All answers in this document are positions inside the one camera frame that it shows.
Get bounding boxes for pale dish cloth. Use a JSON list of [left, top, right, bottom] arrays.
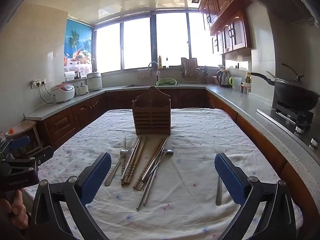
[[137, 69, 153, 80]]

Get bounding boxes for red and white rice cooker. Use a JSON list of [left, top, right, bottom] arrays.
[[51, 83, 75, 103]]

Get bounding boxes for green colander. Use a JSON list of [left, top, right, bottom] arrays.
[[156, 78, 177, 86]]

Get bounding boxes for wooden stool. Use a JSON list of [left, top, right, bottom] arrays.
[[5, 120, 43, 155]]

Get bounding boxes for wooden dish rack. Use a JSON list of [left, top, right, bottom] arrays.
[[180, 57, 202, 83]]

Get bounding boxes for black wok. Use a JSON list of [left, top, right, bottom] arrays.
[[251, 63, 320, 112]]

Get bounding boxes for chrome faucet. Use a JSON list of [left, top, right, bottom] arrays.
[[147, 61, 161, 82]]

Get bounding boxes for metal spoon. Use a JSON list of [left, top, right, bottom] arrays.
[[142, 149, 174, 181]]

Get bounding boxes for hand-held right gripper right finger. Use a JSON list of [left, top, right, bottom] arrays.
[[214, 152, 298, 240]]

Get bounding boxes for light wooden chopstick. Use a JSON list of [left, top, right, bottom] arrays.
[[137, 137, 169, 190]]

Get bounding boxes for grey kitchen countertop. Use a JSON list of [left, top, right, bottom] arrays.
[[25, 83, 320, 195]]

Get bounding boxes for small white electric pot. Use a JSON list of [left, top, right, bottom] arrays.
[[74, 84, 89, 96]]

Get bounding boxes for spice jar set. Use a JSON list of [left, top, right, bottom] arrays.
[[239, 83, 252, 95]]

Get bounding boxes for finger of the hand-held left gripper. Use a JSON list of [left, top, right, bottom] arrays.
[[25, 146, 54, 168], [5, 135, 31, 155]]

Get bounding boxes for wooden wall cabinets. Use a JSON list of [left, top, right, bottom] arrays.
[[199, 0, 253, 55]]

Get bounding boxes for large white cooker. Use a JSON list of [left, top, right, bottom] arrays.
[[86, 72, 103, 92]]

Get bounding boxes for wooden base cabinets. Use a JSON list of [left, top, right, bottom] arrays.
[[37, 89, 310, 220]]

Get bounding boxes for metal fork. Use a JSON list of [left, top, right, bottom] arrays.
[[104, 147, 132, 187], [215, 175, 223, 206]]

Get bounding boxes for white floral tablecloth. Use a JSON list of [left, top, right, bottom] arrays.
[[24, 108, 300, 240]]

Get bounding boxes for gas stove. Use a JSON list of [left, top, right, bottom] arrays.
[[256, 101, 320, 153]]

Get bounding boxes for black power cable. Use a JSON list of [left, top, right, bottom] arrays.
[[37, 83, 57, 105]]

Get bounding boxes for beach print window blind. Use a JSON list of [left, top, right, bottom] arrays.
[[64, 19, 93, 73]]

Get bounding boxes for green handled pitcher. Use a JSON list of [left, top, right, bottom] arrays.
[[229, 76, 242, 90]]

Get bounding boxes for person's left hand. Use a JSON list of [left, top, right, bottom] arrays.
[[0, 189, 28, 230]]

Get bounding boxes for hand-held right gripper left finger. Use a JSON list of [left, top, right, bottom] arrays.
[[26, 152, 112, 240]]

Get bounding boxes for kitchen sink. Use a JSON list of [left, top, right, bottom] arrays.
[[122, 84, 180, 88]]

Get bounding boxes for wall power socket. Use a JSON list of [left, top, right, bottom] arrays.
[[31, 78, 47, 89]]

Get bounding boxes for large kitchen window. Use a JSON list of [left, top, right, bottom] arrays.
[[92, 10, 223, 74]]

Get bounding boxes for steel electric kettle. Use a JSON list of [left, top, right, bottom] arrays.
[[216, 69, 232, 88]]

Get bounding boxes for wooden utensil holder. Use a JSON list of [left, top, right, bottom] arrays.
[[132, 86, 172, 136]]

